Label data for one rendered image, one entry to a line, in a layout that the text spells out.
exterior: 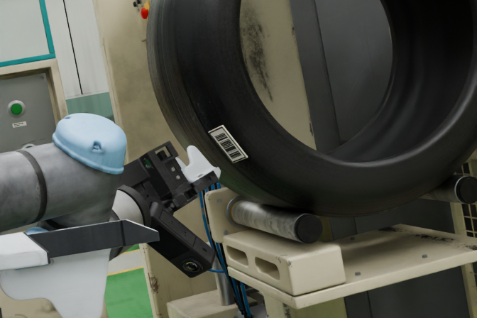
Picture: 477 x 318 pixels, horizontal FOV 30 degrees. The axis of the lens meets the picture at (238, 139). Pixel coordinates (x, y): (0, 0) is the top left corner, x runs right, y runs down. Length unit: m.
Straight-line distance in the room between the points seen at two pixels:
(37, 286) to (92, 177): 0.39
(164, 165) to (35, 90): 0.94
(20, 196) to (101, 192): 0.10
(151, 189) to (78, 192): 0.22
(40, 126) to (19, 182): 1.17
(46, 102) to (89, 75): 8.50
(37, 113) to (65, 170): 1.14
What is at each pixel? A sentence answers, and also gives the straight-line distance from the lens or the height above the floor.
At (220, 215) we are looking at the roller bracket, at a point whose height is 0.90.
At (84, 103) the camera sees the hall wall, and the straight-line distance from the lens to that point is 10.44.
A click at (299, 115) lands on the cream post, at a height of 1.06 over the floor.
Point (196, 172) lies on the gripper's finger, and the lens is 1.17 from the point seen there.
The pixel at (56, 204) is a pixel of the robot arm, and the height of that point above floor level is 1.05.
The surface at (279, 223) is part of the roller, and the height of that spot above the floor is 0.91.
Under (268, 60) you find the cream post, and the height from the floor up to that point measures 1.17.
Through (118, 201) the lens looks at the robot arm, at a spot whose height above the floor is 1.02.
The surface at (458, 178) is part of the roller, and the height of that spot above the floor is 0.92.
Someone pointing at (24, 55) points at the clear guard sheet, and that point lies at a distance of 2.02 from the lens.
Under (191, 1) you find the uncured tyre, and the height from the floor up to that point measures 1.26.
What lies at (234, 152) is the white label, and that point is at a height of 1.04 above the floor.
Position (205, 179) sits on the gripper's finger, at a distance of 1.14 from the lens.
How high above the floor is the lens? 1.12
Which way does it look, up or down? 3 degrees down
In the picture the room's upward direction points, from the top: 11 degrees counter-clockwise
